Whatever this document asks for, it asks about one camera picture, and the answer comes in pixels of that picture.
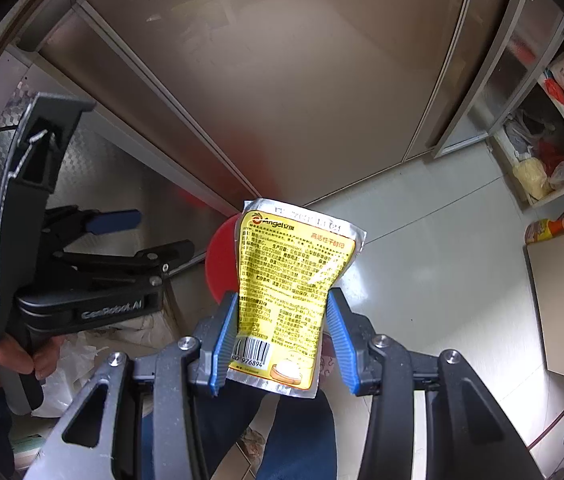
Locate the yellow food bag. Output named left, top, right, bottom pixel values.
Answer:
left=513, top=157, right=553, bottom=201

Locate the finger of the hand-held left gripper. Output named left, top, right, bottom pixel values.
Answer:
left=42, top=207, right=141, bottom=251
left=52, top=240, right=195, bottom=286

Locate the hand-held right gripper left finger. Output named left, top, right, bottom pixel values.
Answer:
left=24, top=292, right=240, bottom=480

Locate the orange lid jar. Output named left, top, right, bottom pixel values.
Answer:
left=525, top=208, right=564, bottom=246

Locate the red plastic bag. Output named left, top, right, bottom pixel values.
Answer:
left=542, top=77, right=564, bottom=107

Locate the red plastic basin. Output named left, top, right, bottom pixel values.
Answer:
left=204, top=212, right=243, bottom=306

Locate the person's leg in blue pants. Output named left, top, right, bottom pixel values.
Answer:
left=194, top=385, right=273, bottom=480
left=259, top=395, right=337, bottom=480

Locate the grey base cabinet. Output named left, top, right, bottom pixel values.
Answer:
left=0, top=0, right=564, bottom=233

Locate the yellow foil packet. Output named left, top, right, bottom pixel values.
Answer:
left=225, top=199, right=369, bottom=400

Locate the white plastic bag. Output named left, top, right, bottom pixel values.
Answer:
left=12, top=305, right=183, bottom=421

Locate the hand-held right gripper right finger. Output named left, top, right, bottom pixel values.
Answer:
left=326, top=287, right=545, bottom=480

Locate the person's left hand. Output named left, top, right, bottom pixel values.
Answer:
left=0, top=332, right=65, bottom=395

